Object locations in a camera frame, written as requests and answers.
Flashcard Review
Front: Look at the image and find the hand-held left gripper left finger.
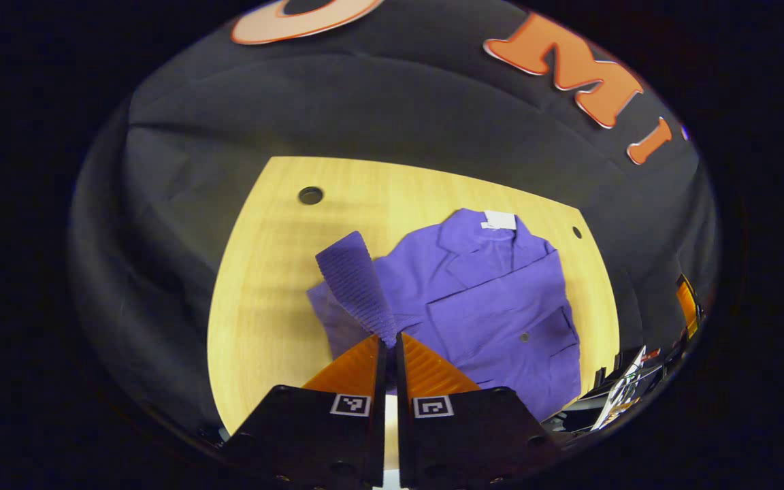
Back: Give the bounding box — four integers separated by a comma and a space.
218, 333, 387, 490

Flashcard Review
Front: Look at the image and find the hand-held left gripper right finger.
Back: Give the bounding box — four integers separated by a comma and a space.
395, 331, 566, 490

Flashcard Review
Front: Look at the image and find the purple shirt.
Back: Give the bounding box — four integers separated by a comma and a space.
307, 208, 583, 423

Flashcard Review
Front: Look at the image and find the black backdrop cloth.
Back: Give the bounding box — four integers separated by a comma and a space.
69, 0, 719, 443

